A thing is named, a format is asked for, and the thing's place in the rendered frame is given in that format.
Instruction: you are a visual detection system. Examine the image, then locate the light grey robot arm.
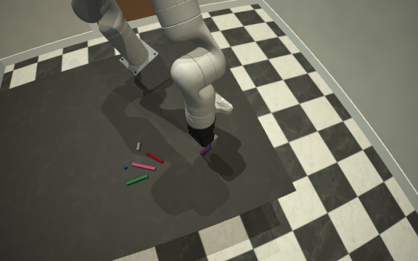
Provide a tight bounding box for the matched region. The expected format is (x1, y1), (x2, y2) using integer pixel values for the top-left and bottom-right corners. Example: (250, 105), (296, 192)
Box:
(71, 0), (226, 117)

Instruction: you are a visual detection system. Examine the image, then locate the green rod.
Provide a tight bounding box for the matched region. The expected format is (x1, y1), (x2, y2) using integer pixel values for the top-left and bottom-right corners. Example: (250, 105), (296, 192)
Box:
(126, 174), (148, 185)

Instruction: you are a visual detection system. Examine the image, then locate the purple rod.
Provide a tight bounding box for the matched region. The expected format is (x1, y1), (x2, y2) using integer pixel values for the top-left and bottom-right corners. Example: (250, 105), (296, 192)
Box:
(200, 146), (211, 156)

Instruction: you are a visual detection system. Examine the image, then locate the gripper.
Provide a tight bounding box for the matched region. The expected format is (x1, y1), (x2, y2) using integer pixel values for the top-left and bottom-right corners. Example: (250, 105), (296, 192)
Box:
(185, 93), (233, 148)

